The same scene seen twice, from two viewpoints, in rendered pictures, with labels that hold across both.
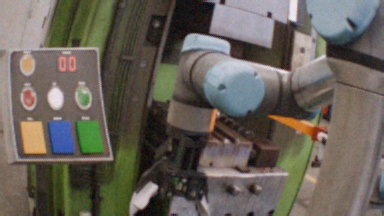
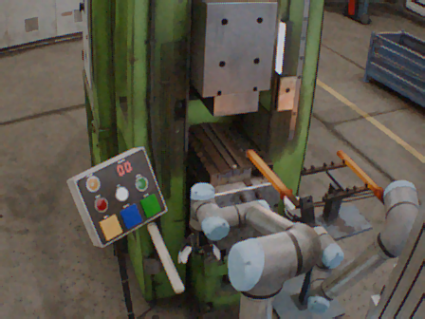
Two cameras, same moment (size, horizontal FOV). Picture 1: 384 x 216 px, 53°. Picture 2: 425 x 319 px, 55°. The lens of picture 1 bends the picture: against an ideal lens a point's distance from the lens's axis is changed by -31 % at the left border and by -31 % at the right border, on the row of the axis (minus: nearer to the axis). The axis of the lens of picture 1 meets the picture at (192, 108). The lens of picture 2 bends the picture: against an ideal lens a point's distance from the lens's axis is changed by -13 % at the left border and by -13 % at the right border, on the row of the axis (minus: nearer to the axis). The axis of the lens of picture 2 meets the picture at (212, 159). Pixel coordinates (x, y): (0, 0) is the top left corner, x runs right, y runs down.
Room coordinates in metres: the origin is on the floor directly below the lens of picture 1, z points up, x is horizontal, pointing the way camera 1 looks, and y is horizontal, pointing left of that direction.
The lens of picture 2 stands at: (-0.29, -0.07, 2.17)
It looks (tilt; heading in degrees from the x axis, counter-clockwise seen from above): 34 degrees down; 2
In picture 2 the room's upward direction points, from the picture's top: 3 degrees clockwise
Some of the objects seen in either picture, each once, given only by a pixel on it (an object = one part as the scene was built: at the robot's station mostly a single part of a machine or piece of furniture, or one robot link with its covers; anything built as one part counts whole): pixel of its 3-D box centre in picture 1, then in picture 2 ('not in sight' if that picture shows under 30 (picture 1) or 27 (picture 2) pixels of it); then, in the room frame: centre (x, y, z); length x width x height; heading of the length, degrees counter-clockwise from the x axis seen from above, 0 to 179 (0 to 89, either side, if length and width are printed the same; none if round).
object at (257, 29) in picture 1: (213, 17); (217, 84); (1.60, -0.01, 1.32); 0.42 x 0.20 x 0.10; 25
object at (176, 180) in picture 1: (182, 164); (201, 238); (0.86, 0.00, 1.07); 0.09 x 0.08 x 0.12; 15
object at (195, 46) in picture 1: (202, 69); (202, 202); (0.87, 0.00, 1.23); 0.09 x 0.08 x 0.11; 23
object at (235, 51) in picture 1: (210, 38); not in sight; (1.65, -0.01, 1.24); 0.30 x 0.07 x 0.06; 25
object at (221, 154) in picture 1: (189, 130); (213, 151); (1.60, -0.01, 0.96); 0.42 x 0.20 x 0.09; 25
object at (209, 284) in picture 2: not in sight; (216, 252); (1.64, -0.05, 0.23); 0.55 x 0.37 x 0.47; 25
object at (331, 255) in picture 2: (382, 179); (327, 252); (0.78, -0.44, 1.12); 0.11 x 0.08 x 0.09; 25
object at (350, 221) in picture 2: not in sight; (328, 218); (1.46, -0.61, 0.70); 0.40 x 0.30 x 0.02; 114
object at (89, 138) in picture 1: (88, 137); (150, 205); (1.10, 0.22, 1.01); 0.07 x 0.05 x 0.07; 140
